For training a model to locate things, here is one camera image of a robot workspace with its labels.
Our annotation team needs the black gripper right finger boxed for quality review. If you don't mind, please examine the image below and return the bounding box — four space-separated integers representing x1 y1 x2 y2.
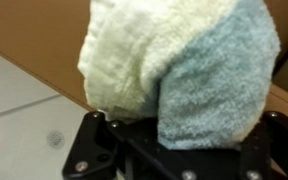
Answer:
237 110 288 180

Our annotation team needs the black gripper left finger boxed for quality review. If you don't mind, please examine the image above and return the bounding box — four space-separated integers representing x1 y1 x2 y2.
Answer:
61 111 198 180

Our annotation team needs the white and blue towel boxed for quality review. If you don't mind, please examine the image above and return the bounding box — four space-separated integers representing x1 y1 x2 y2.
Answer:
77 0 282 150

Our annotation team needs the round metal floor drain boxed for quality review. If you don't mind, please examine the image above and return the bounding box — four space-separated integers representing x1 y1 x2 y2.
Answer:
46 130 66 149

